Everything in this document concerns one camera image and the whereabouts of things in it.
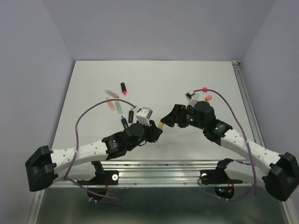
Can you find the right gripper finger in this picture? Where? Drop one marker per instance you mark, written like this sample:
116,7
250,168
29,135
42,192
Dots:
182,124
170,119

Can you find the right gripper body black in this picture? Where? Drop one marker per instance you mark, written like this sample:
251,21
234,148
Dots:
187,116

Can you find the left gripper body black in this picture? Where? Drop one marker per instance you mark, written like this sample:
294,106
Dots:
145,136

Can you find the yellow pastel highlighter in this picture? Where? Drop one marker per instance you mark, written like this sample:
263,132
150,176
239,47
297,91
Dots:
160,125

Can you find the coral pastel highlighter cap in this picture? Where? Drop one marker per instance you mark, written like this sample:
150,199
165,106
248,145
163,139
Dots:
208,98

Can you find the blue cap black highlighter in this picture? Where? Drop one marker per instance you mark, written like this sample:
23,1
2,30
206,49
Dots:
124,122

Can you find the green cap black highlighter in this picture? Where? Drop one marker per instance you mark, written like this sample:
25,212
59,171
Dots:
131,115

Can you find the mint pastel highlighter body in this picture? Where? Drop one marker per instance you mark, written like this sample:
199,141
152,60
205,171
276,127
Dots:
118,107

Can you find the peach pastel highlighter body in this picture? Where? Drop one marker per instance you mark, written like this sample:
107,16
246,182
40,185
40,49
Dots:
110,104

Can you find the pink highlighter black body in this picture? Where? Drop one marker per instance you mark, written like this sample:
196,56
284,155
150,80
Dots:
123,89

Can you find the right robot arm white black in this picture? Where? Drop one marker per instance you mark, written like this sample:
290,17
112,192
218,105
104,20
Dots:
277,173

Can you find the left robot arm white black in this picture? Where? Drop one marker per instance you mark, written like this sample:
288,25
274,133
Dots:
47,166

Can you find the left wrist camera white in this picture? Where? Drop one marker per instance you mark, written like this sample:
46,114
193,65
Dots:
143,115

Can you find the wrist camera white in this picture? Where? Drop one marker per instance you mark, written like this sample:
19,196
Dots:
192,100
143,115

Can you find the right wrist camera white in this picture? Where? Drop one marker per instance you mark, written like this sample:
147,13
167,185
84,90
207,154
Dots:
192,100

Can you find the front aluminium rail frame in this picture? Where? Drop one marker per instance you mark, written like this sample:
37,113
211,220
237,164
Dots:
157,192

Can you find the right aluminium side rail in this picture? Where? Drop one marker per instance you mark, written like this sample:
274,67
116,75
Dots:
257,135

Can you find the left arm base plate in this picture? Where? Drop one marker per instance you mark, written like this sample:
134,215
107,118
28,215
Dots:
98,186

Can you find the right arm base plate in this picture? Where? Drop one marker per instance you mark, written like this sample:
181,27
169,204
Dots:
208,177

